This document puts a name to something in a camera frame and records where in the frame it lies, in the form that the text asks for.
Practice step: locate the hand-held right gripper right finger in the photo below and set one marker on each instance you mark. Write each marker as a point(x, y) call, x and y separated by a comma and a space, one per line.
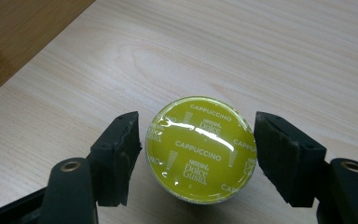
point(287, 161)

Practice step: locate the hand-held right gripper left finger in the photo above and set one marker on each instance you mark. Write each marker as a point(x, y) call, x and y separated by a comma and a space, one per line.
point(115, 161)

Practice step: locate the yellow-green coffee capsule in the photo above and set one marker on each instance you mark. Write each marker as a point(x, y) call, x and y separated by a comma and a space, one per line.
point(200, 149)

